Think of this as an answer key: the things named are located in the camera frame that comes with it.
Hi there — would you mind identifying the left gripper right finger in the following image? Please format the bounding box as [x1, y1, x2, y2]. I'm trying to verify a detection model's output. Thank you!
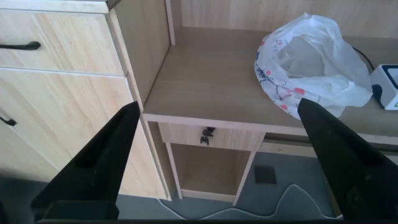
[297, 98, 398, 220]

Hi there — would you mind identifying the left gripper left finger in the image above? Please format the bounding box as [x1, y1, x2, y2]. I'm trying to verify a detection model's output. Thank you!
[30, 100, 141, 220]

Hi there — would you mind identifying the white barcode scanner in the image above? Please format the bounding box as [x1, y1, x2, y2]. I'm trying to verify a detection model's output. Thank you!
[369, 63, 398, 111]

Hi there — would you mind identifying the white plastic shopping bag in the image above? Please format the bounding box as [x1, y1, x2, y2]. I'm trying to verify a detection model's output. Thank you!
[254, 12, 374, 121]

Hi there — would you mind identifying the dark floor socket plate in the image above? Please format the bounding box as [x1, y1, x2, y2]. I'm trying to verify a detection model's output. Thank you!
[254, 165, 277, 185]

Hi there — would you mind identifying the small wooden drawer with lock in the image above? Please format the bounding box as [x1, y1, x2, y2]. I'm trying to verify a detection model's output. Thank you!
[157, 121, 267, 152]

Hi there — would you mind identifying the wooden counter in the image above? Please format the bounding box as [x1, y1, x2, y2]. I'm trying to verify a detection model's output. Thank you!
[0, 0, 398, 206]

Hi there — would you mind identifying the black cable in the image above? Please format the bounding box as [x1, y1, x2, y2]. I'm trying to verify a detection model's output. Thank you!
[351, 46, 376, 72]

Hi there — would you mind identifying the white cable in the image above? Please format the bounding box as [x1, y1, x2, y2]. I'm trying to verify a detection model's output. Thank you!
[157, 184, 338, 220]

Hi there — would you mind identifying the wooden drawer with black handle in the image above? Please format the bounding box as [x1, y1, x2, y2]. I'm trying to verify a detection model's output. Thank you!
[0, 8, 125, 77]

